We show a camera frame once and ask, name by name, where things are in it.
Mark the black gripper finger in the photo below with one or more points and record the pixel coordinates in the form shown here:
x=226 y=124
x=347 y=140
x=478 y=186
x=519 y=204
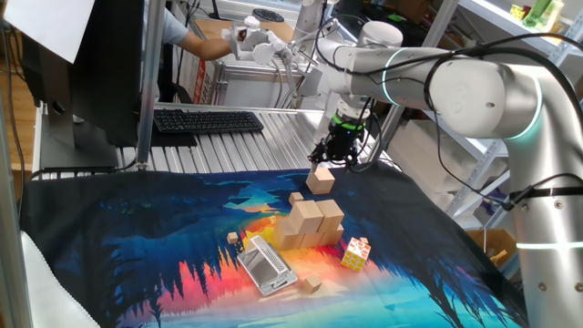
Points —
x=350 y=160
x=318 y=152

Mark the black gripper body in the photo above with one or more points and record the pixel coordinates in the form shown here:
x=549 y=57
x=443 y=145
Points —
x=341 y=141

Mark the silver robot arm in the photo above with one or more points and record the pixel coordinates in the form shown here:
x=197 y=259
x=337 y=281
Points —
x=478 y=95

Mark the person forearm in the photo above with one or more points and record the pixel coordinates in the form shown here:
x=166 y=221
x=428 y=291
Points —
x=205 y=46

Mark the small wooden cube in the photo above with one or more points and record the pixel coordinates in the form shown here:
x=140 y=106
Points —
x=295 y=197
x=364 y=240
x=312 y=284
x=232 y=238

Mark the white foam pieces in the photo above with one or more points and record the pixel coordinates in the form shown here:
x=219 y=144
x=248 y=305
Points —
x=423 y=155

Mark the Rubik's cube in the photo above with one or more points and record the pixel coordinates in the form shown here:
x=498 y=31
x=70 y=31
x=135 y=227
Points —
x=356 y=255

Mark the black keyboard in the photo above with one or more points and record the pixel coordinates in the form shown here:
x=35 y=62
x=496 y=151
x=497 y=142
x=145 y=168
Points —
x=205 y=122

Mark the silver metal mesh holder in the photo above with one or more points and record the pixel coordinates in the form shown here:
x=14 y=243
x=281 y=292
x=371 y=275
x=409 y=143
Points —
x=264 y=271

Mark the black round disc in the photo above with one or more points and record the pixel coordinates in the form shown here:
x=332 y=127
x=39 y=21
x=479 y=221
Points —
x=268 y=15

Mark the cardboard box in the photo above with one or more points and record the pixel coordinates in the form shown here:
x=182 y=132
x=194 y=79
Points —
x=496 y=241

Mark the person in blue shirt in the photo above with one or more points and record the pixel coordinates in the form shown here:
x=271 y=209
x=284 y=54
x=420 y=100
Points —
x=173 y=27

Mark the white metal shelf rack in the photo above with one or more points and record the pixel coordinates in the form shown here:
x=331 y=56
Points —
x=501 y=25

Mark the colourful forest print cloth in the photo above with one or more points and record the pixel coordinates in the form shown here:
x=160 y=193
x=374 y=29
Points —
x=136 y=237

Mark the black computer monitor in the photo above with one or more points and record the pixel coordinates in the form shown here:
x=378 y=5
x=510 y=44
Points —
x=109 y=68

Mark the green yellow bottles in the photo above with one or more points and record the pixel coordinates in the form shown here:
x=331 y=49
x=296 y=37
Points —
x=539 y=11

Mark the white paper sheet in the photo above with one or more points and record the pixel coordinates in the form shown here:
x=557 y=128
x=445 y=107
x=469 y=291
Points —
x=50 y=23

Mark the aluminium vertical post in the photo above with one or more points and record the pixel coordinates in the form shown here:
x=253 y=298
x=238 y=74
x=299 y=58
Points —
x=150 y=91

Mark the grey frame post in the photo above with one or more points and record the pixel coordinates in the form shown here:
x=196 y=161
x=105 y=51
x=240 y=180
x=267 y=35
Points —
x=11 y=250

